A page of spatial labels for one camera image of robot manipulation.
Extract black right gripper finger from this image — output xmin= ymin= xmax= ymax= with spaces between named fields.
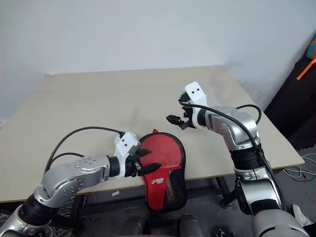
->
xmin=165 ymin=114 xmax=186 ymax=127
xmin=177 ymin=91 xmax=191 ymax=105

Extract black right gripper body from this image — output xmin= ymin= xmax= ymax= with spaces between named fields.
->
xmin=179 ymin=107 xmax=198 ymax=130

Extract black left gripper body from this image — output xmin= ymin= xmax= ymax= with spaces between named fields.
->
xmin=124 ymin=145 xmax=144 ymax=178

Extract red black paddle case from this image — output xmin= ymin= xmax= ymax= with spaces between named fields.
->
xmin=139 ymin=128 xmax=188 ymax=213

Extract black table leg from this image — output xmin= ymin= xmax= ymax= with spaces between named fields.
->
xmin=70 ymin=194 xmax=87 ymax=234
xmin=214 ymin=176 xmax=238 ymax=211

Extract dark rounded shape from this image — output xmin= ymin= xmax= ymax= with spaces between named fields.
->
xmin=178 ymin=213 xmax=204 ymax=237

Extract black white patterned mat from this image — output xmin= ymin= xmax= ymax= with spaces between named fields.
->
xmin=0 ymin=212 xmax=76 ymax=237

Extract large black fabric object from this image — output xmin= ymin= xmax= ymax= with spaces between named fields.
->
xmin=263 ymin=56 xmax=316 ymax=152

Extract teal orange object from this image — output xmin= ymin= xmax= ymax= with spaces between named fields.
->
xmin=306 ymin=34 xmax=316 ymax=60

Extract white crumpled paper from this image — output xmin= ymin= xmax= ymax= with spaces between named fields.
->
xmin=292 ymin=204 xmax=312 ymax=226

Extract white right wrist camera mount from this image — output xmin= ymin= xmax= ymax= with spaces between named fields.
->
xmin=185 ymin=81 xmax=208 ymax=129

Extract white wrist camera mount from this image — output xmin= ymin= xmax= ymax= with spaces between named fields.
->
xmin=185 ymin=81 xmax=208 ymax=129
xmin=113 ymin=132 xmax=142 ymax=178

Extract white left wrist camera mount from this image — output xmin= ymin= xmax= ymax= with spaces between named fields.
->
xmin=113 ymin=132 xmax=142 ymax=178

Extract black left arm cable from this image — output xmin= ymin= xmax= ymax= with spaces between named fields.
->
xmin=44 ymin=126 xmax=125 ymax=173

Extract white floor cables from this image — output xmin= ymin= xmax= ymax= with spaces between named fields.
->
xmin=283 ymin=153 xmax=316 ymax=182

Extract orange strap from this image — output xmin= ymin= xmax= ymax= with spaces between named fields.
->
xmin=296 ymin=58 xmax=316 ymax=81

